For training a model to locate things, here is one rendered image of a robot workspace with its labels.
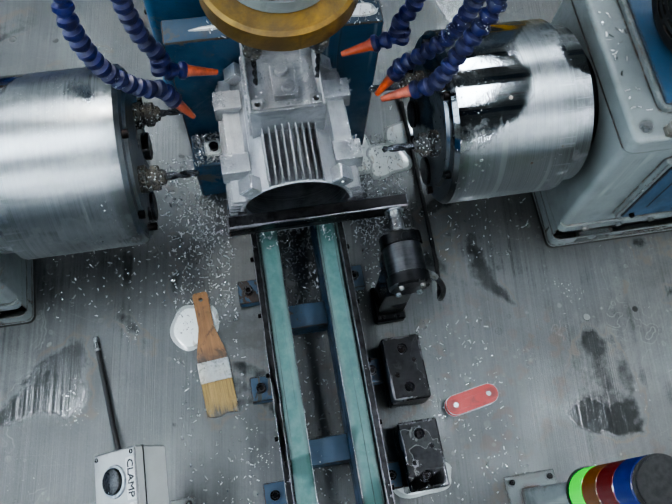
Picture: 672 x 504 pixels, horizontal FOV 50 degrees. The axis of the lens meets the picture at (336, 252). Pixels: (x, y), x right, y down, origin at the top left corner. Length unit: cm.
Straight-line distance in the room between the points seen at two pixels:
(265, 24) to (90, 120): 28
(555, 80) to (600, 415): 55
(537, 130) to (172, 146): 65
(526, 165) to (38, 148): 63
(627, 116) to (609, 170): 9
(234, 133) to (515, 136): 38
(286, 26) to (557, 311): 71
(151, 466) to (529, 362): 63
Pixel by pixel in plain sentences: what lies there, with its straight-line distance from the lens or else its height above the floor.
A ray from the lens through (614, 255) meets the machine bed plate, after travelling 135.
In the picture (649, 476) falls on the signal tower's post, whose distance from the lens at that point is 81.
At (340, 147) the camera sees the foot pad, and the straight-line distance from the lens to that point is 100.
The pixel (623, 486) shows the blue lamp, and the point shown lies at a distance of 83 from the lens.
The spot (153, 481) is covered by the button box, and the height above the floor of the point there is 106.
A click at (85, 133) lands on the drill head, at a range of 95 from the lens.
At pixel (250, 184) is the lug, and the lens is 96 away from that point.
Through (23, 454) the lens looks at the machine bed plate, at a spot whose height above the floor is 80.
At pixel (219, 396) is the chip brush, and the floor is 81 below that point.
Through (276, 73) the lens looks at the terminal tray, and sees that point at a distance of 99.
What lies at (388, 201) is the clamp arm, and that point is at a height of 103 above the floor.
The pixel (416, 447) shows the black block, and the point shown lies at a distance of 111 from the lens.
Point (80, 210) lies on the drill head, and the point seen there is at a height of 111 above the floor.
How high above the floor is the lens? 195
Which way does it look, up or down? 69 degrees down
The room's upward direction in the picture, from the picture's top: 8 degrees clockwise
